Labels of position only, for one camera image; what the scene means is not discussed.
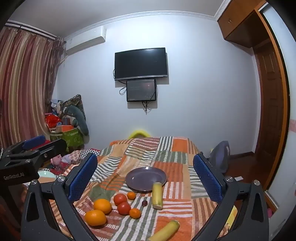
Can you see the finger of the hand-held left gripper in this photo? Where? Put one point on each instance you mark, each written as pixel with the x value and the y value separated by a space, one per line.
pixel 54 146
pixel 34 140

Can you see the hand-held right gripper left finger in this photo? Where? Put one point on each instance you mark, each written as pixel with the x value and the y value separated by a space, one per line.
pixel 82 179

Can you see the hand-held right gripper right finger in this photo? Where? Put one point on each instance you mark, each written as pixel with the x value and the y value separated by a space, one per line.
pixel 207 179

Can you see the large orange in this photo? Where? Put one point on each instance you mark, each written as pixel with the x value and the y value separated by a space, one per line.
pixel 103 205
pixel 95 217

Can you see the red tomato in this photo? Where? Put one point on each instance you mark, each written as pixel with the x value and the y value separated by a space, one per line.
pixel 124 208
pixel 120 198

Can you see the small mandarin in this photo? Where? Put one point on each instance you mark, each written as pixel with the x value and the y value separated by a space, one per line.
pixel 131 195
pixel 135 213

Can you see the yellow corn cob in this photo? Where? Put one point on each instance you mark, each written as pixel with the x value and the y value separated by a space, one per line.
pixel 165 230
pixel 157 195

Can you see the brown ceramic plate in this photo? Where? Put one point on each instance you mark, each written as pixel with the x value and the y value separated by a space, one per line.
pixel 144 178

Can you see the green cardboard box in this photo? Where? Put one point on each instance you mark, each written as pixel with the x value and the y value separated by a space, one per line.
pixel 71 138

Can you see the red plastic bag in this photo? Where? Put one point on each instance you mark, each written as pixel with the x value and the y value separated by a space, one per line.
pixel 52 120

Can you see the black white checkered cloth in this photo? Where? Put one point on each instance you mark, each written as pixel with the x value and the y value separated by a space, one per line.
pixel 89 153

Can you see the white paper slip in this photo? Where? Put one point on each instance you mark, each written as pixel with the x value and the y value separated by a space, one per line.
pixel 239 178

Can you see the striped patchwork blanket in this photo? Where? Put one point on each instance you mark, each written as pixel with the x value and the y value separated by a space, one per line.
pixel 171 162

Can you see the patterned dark cloth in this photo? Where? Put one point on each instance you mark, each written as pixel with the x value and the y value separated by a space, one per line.
pixel 74 100

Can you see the striped red curtain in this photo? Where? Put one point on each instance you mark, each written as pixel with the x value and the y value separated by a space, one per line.
pixel 25 88

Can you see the dark red plum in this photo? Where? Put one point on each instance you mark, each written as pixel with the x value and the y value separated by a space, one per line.
pixel 144 203

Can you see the yellow plastic object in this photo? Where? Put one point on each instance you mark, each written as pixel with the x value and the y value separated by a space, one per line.
pixel 138 134

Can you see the brown wooden door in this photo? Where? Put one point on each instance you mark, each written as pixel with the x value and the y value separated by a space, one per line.
pixel 269 111

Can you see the white air conditioner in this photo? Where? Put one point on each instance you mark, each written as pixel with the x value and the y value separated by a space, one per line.
pixel 85 40

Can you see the white wardrobe door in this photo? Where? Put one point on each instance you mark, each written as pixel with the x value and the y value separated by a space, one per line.
pixel 289 69

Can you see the wooden overhead cabinet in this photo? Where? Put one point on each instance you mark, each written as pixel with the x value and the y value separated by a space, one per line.
pixel 240 25

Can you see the small black wall monitor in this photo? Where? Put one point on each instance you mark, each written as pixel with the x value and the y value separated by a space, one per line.
pixel 141 90

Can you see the black wall television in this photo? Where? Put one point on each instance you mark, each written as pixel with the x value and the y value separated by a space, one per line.
pixel 141 63

